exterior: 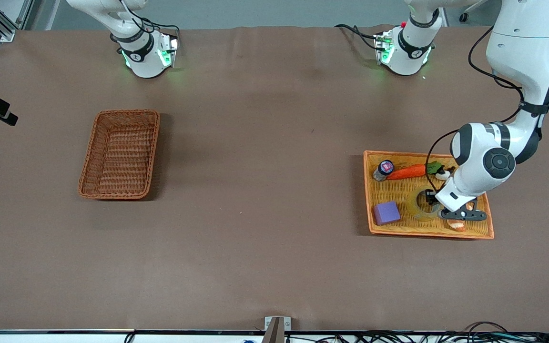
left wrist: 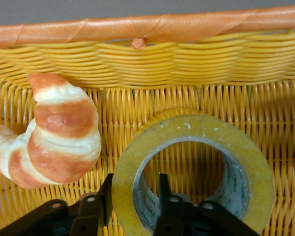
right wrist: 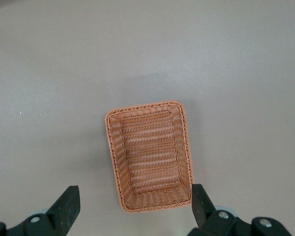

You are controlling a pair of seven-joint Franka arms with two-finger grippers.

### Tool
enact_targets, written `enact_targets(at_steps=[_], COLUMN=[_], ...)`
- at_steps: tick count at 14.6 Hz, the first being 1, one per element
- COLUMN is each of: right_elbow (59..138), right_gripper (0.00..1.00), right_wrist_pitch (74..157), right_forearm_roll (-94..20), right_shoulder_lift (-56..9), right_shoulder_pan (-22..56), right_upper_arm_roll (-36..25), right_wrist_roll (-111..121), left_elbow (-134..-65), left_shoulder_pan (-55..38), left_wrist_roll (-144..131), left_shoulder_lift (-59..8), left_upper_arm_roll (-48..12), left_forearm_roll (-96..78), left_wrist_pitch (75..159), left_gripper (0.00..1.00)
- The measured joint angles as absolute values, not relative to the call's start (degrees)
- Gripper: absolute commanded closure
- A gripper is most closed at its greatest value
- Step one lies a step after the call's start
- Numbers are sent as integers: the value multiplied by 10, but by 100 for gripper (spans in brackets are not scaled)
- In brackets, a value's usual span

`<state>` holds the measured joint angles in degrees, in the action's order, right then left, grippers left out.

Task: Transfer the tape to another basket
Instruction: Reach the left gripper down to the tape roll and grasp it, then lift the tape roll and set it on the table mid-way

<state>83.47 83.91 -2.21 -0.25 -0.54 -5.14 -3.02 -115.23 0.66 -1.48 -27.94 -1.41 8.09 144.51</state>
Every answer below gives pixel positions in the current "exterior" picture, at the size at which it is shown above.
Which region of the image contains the small bottle with pink cap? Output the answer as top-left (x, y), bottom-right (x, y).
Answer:
top-left (373, 160), bottom-right (395, 182)

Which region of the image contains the metal table edge rail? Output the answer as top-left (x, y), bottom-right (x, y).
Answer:
top-left (0, 328), bottom-right (549, 335)

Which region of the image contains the white chair base with caster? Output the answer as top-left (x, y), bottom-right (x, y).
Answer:
top-left (440, 0), bottom-right (490, 24)

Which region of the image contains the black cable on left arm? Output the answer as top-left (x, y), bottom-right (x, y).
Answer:
top-left (425, 26), bottom-right (526, 192)

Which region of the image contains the purple foam block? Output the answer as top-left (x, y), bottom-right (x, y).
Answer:
top-left (373, 201), bottom-right (401, 226)

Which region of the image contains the black base cable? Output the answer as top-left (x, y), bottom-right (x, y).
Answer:
top-left (121, 0), bottom-right (181, 40)
top-left (334, 23), bottom-right (381, 51)

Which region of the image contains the black cable bundle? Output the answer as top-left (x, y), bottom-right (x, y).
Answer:
top-left (286, 322), bottom-right (549, 343)

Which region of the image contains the black right base cable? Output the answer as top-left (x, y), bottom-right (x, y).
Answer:
top-left (121, 0), bottom-right (181, 40)

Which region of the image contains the yellowish clear tape roll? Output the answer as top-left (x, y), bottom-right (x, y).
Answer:
top-left (408, 187), bottom-right (443, 222)

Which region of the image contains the orange-rimmed yellow wicker basket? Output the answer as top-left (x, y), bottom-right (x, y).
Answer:
top-left (363, 150), bottom-right (495, 240)

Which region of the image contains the brown table cloth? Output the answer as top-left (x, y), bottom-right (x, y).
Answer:
top-left (0, 24), bottom-right (549, 332)

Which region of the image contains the grey metal table bracket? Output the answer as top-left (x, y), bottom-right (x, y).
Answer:
top-left (264, 316), bottom-right (292, 343)

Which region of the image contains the toy croissant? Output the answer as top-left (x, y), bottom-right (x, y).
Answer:
top-left (446, 202), bottom-right (478, 232)

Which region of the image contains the orange toy carrot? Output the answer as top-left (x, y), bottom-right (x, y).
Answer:
top-left (387, 161), bottom-right (445, 181)

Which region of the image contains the black left base cable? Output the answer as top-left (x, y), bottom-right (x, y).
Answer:
top-left (334, 23), bottom-right (381, 51)

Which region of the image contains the brown wicker basket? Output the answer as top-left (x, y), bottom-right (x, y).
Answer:
top-left (78, 109), bottom-right (161, 200)

